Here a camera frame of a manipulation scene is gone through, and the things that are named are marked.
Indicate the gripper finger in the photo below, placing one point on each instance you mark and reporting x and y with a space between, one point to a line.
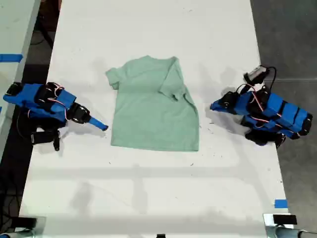
97 123
217 106

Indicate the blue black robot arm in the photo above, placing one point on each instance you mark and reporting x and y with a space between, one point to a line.
27 96
287 111

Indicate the pale green T-shirt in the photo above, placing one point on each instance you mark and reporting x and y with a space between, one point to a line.
153 109

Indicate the long blue tape strip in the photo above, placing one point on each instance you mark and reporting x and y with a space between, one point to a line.
11 57

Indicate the white side table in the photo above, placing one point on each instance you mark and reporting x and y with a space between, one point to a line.
12 29

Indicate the short blue tape piece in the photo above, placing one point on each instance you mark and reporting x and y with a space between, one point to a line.
281 203

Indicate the small black box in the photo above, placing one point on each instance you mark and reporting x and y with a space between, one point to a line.
284 219
27 221

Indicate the grey pipe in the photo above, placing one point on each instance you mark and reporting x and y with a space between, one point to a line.
292 233

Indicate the black camera box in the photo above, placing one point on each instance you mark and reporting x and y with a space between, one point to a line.
43 137
256 74

